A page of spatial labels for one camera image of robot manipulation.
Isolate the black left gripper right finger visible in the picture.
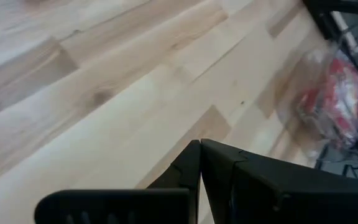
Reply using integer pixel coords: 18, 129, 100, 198
201, 139, 358, 224

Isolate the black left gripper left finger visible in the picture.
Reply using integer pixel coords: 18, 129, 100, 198
34, 139, 201, 224

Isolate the clear plastic basket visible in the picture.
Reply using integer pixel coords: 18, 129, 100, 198
272, 12, 358, 175

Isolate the red butter popcorn bag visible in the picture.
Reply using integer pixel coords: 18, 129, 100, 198
298, 57, 358, 149

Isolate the black metal frame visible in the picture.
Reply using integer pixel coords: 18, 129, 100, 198
301, 0, 358, 181

